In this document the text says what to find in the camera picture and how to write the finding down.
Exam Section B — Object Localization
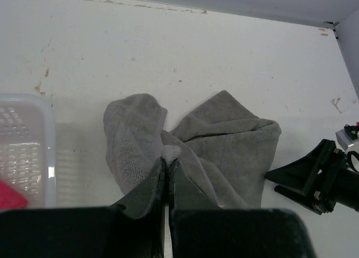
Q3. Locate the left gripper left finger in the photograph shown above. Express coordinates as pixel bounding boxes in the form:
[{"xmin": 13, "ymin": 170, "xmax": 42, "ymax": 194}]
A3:
[{"xmin": 1, "ymin": 158, "xmax": 165, "ymax": 257}]

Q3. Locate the grey towel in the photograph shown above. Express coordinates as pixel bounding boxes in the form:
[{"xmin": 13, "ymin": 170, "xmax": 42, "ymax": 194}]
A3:
[{"xmin": 103, "ymin": 91, "xmax": 281, "ymax": 209}]

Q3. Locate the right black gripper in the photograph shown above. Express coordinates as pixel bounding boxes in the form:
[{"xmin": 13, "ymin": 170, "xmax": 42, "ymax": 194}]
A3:
[{"xmin": 264, "ymin": 139, "xmax": 358, "ymax": 215}]

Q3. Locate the clear plastic basket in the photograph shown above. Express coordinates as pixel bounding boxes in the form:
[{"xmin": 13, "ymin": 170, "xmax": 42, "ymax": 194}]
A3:
[{"xmin": 1, "ymin": 93, "xmax": 57, "ymax": 208}]

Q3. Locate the pink towel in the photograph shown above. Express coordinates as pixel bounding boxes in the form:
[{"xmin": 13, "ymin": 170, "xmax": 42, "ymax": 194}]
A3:
[{"xmin": 0, "ymin": 181, "xmax": 29, "ymax": 210}]

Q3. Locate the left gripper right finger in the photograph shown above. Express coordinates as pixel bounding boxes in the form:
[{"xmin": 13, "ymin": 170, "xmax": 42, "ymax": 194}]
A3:
[{"xmin": 169, "ymin": 160, "xmax": 316, "ymax": 257}]

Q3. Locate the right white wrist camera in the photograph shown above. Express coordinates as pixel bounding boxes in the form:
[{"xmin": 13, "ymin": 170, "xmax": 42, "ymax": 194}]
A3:
[{"xmin": 335, "ymin": 124, "xmax": 358, "ymax": 153}]

